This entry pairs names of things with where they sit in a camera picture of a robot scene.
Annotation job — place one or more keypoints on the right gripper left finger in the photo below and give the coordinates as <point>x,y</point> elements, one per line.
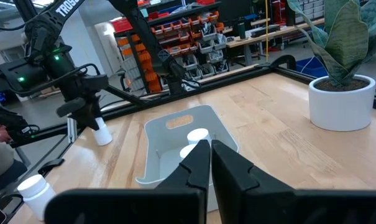
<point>175,205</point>

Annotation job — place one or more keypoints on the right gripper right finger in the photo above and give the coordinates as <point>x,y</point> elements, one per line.
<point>253,202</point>

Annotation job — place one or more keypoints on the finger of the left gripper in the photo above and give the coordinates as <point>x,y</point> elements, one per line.
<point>85,113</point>

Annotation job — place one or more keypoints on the white pill bottle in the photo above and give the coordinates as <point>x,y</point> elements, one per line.
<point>35,196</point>
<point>187,151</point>
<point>198,135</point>
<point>103,137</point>

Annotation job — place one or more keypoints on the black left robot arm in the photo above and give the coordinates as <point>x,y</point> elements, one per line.
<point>44,28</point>

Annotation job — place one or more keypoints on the light grey plastic basket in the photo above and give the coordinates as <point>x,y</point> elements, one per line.
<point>163,130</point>

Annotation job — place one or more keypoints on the shelf with orange bins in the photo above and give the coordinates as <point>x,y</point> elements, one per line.
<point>144,59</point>

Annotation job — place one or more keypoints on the flat black table clamp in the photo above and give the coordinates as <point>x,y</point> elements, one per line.
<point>51,166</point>

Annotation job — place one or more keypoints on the red storage bin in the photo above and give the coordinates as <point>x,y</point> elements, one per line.
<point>121,25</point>

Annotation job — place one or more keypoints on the dark office chair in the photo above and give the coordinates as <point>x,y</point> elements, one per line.
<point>10,174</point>

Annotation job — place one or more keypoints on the white round plant pot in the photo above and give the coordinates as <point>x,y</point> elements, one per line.
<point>340,109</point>

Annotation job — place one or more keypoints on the arched black table clamp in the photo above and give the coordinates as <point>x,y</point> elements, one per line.
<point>284,58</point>

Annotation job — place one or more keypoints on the blue plastic bin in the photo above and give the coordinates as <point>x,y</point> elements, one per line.
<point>312,67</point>

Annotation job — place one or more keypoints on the dark drink flask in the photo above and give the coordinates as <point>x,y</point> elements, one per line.
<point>241,30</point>

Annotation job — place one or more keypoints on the wooden workbench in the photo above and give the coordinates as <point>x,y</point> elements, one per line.
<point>268,35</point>

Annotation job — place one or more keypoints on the long black case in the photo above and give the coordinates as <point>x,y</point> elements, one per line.
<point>265,31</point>

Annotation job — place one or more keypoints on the green snake plant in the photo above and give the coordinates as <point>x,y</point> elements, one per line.
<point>346,40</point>

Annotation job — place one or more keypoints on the grey drawer cabinet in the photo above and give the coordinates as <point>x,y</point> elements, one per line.
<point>312,9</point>

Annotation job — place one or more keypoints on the silver metal bracket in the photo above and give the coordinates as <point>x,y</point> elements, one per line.
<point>72,130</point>

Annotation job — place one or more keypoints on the black aluminium table frame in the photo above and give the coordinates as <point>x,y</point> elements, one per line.
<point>237,77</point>

